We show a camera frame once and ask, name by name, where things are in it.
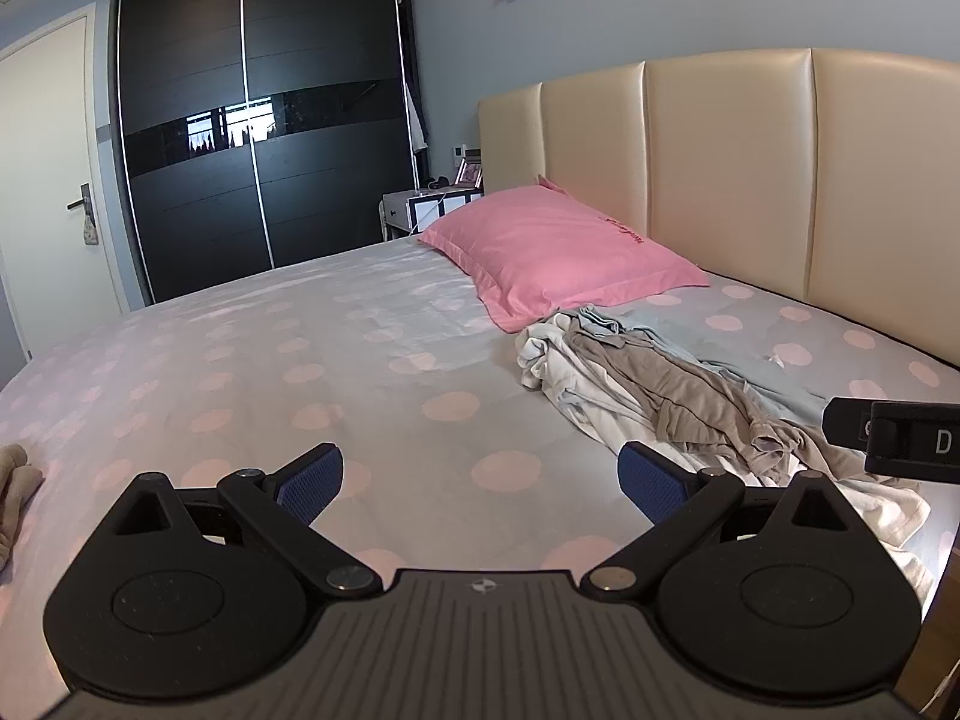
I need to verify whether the pink pillow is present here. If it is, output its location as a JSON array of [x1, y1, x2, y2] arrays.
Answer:
[[418, 175, 711, 333]]

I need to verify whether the white cable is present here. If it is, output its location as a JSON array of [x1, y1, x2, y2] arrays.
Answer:
[[409, 191, 451, 237]]

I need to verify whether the polka dot bed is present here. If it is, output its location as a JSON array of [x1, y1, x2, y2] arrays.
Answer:
[[0, 236, 960, 691]]

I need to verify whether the beige folded garment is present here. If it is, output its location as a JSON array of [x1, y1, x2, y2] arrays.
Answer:
[[0, 444, 46, 571]]

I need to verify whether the beige padded headboard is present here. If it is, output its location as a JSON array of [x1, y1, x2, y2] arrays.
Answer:
[[478, 49, 960, 368]]

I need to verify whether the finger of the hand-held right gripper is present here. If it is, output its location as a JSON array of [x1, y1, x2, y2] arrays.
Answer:
[[823, 397, 875, 455]]

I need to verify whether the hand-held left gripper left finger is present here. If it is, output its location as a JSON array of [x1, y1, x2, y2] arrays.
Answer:
[[105, 444, 381, 601]]

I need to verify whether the white nightstand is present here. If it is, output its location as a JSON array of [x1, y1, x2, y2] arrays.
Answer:
[[381, 187, 485, 241]]

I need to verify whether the white door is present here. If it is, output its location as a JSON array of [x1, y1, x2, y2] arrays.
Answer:
[[0, 4, 128, 361]]

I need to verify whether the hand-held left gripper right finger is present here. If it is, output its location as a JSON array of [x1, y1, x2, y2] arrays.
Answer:
[[579, 441, 878, 605]]

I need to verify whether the white crumpled garment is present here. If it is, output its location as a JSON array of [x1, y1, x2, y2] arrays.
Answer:
[[514, 307, 935, 548]]

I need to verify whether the black sliding wardrobe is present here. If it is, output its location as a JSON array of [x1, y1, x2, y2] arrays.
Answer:
[[112, 0, 430, 305]]

